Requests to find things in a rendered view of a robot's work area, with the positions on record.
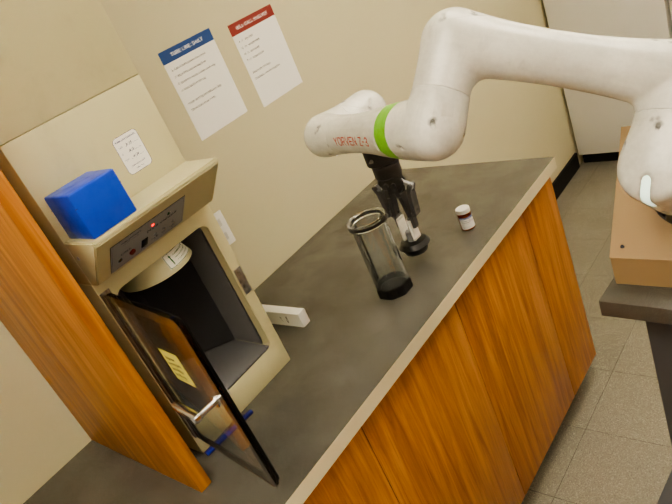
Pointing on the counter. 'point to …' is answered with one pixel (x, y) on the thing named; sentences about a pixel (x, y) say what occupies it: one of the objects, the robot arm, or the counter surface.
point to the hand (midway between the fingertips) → (408, 227)
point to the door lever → (194, 410)
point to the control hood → (175, 180)
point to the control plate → (146, 234)
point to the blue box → (91, 204)
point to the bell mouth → (176, 258)
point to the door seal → (227, 393)
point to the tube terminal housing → (96, 111)
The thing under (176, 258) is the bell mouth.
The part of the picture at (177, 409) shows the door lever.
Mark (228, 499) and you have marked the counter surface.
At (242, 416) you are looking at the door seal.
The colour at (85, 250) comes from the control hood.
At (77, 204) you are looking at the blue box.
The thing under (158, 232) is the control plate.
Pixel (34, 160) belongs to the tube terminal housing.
